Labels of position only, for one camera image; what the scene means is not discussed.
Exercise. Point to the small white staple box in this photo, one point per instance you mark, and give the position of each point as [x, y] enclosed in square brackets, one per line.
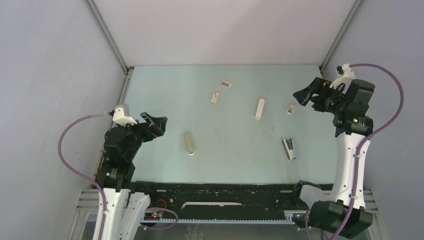
[215, 97]

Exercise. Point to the beige stapler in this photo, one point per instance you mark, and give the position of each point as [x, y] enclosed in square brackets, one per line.
[189, 143]

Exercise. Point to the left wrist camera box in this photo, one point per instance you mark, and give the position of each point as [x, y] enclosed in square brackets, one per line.
[121, 116]

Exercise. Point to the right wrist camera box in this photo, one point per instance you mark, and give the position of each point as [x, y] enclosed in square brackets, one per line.
[345, 76]

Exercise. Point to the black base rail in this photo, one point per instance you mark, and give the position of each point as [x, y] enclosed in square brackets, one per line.
[221, 201]

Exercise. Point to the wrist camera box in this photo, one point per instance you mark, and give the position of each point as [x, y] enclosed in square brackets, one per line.
[121, 116]
[345, 76]

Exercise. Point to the white cable duct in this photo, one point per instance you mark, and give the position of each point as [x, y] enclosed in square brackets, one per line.
[287, 220]

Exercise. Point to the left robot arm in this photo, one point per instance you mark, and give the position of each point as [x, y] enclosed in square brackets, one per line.
[121, 144]

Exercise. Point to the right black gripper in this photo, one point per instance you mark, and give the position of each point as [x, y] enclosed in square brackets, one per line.
[319, 86]

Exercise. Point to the white staple box barcode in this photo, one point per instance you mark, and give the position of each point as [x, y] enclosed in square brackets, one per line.
[226, 84]

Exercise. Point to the small pink stapler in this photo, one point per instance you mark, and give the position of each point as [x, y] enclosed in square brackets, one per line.
[291, 108]

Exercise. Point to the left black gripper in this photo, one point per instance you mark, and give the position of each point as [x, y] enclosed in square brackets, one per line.
[159, 127]

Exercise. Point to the grey white stapler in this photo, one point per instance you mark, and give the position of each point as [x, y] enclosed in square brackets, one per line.
[287, 144]

